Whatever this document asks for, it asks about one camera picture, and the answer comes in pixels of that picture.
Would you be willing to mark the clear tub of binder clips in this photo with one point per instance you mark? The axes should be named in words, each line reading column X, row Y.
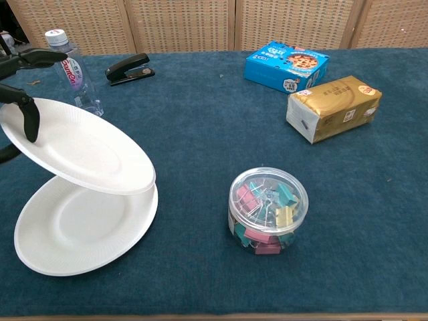
column 267, row 214

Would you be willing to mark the gold tissue pack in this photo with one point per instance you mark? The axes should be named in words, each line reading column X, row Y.
column 337, row 107

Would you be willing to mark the white paper plate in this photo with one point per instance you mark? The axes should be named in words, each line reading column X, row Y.
column 83, row 147
column 83, row 230

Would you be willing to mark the small brown scrap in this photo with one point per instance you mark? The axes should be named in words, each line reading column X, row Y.
column 34, row 82

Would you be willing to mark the dark blue table cloth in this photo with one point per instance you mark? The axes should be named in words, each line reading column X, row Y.
column 200, row 150

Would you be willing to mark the silver and black left robot hand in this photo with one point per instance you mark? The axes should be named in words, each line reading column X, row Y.
column 31, row 117

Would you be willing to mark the blue cookie box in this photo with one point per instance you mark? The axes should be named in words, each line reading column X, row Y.
column 284, row 65

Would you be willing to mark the black stapler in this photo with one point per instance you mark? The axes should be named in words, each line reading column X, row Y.
column 128, row 67

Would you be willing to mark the clear plastic water bottle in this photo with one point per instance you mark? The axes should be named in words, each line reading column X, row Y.
column 77, row 80

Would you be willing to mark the woven wicker folding screen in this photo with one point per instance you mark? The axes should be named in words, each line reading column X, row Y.
column 184, row 23

